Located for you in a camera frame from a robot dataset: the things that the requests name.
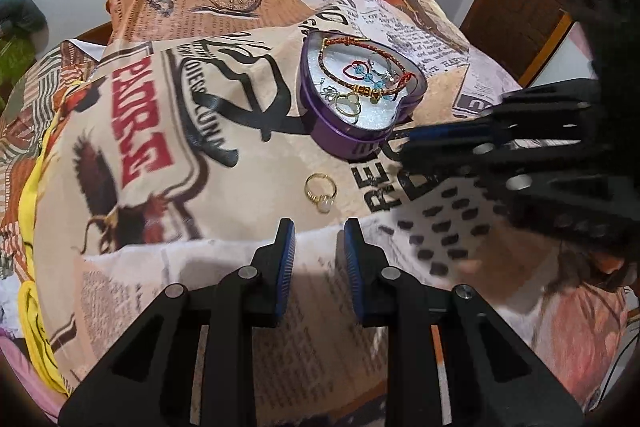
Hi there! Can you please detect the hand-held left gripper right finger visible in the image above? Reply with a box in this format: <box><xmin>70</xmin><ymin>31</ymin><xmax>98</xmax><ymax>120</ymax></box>
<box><xmin>343</xmin><ymin>217</ymin><xmax>586</xmax><ymax>427</ymax></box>

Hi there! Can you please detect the purple heart-shaped tin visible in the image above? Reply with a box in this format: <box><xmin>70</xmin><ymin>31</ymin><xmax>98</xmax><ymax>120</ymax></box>
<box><xmin>296</xmin><ymin>29</ymin><xmax>429</xmax><ymax>158</ymax></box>

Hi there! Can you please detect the newspaper print blanket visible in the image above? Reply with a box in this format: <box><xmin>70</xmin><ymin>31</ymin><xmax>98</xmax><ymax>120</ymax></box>
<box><xmin>20</xmin><ymin>0</ymin><xmax>632</xmax><ymax>427</ymax></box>

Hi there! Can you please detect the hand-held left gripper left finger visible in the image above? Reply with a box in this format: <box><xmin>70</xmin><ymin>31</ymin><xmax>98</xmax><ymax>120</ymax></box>
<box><xmin>57</xmin><ymin>218</ymin><xmax>297</xmax><ymax>427</ymax></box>

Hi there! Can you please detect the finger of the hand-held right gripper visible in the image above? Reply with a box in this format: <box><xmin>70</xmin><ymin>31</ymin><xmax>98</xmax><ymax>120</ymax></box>
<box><xmin>398</xmin><ymin>139</ymin><xmax>631</xmax><ymax>258</ymax></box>
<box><xmin>405</xmin><ymin>78</ymin><xmax>607</xmax><ymax>146</ymax></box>

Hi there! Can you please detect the yellow cloth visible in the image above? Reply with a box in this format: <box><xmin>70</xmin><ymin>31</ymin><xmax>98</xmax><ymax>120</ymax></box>
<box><xmin>17</xmin><ymin>126</ymin><xmax>72</xmax><ymax>397</ymax></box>

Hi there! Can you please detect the pink cloth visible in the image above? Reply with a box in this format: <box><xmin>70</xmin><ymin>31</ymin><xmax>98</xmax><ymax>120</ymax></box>
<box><xmin>0</xmin><ymin>326</ymin><xmax>67</xmax><ymax>425</ymax></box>

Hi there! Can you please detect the gold ring with white stone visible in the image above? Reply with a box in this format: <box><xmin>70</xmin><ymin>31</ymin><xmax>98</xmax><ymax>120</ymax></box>
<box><xmin>305</xmin><ymin>173</ymin><xmax>338</xmax><ymax>214</ymax></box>

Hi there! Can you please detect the gold heart-shaped ring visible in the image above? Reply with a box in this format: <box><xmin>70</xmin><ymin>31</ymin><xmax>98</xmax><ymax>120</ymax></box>
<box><xmin>333</xmin><ymin>91</ymin><xmax>363</xmax><ymax>124</ymax></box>

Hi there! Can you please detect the red and gold braided bracelet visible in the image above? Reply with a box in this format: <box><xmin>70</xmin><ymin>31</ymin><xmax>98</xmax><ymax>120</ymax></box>
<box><xmin>317</xmin><ymin>37</ymin><xmax>419</xmax><ymax>101</ymax></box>

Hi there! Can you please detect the dark wooden bed frame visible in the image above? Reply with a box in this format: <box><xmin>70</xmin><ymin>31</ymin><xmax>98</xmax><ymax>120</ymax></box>
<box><xmin>74</xmin><ymin>22</ymin><xmax>114</xmax><ymax>46</ymax></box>

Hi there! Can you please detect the orange striped cloth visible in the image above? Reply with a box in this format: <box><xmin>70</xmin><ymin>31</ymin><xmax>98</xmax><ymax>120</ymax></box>
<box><xmin>0</xmin><ymin>41</ymin><xmax>110</xmax><ymax>230</ymax></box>

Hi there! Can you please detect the green patterned cloth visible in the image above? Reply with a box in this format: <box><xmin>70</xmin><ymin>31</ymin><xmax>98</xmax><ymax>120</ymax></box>
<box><xmin>0</xmin><ymin>33</ymin><xmax>37</xmax><ymax>94</ymax></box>

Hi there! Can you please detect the red cord blue bead bracelet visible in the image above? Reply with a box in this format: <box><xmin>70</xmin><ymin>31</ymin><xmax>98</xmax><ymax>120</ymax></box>
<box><xmin>342</xmin><ymin>59</ymin><xmax>402</xmax><ymax>90</ymax></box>

